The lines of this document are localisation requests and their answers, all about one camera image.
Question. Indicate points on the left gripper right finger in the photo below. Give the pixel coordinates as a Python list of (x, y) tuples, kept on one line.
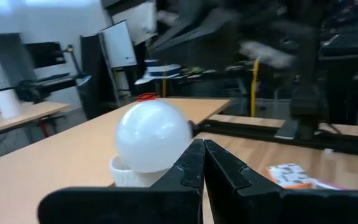
[(291, 208)]

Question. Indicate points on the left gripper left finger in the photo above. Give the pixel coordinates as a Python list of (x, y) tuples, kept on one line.
[(135, 205)]

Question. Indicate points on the white lightbulb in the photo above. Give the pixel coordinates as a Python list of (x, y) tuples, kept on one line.
[(152, 137)]

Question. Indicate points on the white textured pen cup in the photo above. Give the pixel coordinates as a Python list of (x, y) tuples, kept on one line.
[(126, 177)]

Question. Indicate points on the patterned sticky note pad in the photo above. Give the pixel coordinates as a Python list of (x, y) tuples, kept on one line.
[(291, 175)]

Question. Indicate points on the blue white striped bag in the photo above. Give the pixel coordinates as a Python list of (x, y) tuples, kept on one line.
[(163, 70)]

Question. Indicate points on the red plastic box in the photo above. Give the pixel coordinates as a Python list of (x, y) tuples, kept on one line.
[(146, 97)]

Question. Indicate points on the white whiteboard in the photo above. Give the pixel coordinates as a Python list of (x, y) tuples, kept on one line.
[(118, 43)]

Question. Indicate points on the light wood desk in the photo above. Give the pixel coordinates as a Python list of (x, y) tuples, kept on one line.
[(57, 161)]

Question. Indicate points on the black upright panel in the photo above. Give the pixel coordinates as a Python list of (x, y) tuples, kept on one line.
[(90, 77)]

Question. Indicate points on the light wood background table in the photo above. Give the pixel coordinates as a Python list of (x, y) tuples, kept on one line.
[(17, 115)]

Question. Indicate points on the black monitor screen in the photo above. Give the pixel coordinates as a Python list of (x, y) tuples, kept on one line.
[(45, 54)]

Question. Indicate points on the white paper roll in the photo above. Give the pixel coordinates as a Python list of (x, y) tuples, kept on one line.
[(7, 104)]

